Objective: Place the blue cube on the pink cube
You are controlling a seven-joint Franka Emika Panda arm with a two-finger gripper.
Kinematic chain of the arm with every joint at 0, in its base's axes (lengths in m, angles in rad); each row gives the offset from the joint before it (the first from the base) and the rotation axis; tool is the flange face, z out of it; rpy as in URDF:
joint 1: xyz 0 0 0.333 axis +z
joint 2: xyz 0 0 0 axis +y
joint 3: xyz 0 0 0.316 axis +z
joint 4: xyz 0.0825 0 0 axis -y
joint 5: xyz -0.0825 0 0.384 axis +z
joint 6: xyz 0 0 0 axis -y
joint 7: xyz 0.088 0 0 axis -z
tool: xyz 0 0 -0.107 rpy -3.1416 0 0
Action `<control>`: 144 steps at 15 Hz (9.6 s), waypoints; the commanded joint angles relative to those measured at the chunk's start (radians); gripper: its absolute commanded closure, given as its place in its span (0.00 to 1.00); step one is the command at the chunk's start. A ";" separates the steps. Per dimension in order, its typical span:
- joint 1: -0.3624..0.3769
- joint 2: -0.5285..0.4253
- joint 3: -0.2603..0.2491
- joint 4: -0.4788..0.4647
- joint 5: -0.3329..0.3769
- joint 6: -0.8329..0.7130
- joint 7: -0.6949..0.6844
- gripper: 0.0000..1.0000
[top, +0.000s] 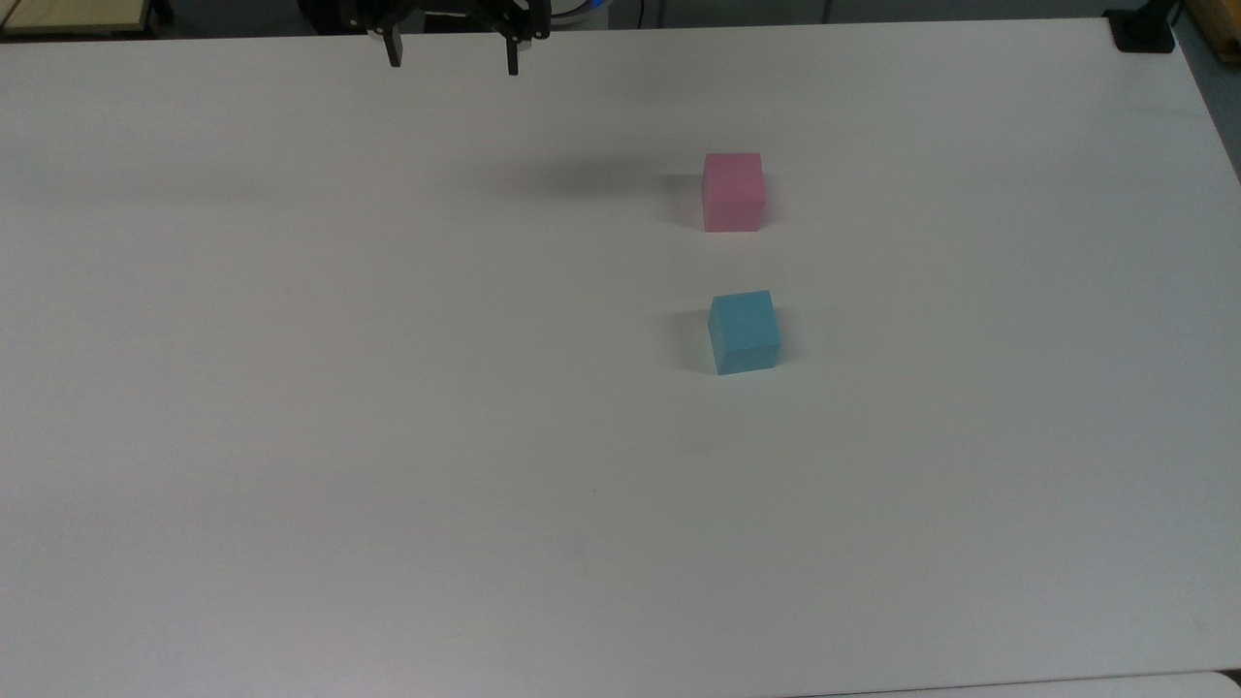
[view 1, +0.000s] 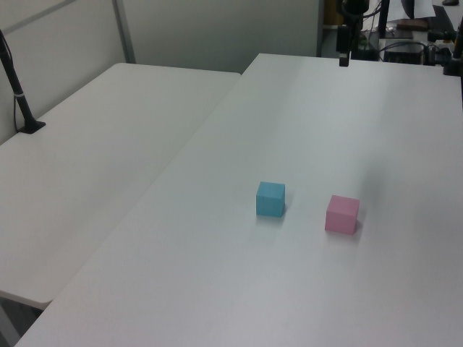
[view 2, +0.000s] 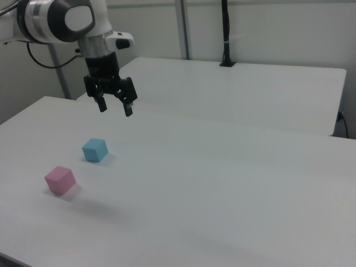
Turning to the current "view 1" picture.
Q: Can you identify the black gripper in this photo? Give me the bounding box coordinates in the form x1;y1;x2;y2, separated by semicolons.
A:
336;24;354;69

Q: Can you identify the blue cube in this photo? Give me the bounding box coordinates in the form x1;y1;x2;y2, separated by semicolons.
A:
255;181;286;219

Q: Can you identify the pink cube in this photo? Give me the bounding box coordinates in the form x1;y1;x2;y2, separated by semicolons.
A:
323;194;361;234

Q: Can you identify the black equipment box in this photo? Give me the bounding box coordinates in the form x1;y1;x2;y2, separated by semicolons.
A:
382;50;425;65

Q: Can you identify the white paper sheet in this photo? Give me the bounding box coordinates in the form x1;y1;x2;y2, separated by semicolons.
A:
387;0;438;22

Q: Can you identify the white side table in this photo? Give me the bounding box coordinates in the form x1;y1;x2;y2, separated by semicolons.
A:
0;62;242;305

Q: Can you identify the black upright post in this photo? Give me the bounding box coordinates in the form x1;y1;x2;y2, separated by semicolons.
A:
378;0;391;61

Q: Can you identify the black camera lens unit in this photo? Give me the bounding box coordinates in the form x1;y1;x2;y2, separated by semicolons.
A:
425;43;454;67

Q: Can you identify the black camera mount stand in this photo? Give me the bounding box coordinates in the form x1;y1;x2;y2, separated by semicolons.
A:
442;21;463;77

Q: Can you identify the black camera stand pole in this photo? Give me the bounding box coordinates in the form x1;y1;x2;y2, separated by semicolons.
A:
0;28;47;136

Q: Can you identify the thin black stand cable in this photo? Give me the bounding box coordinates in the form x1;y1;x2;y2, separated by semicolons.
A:
12;95;23;133

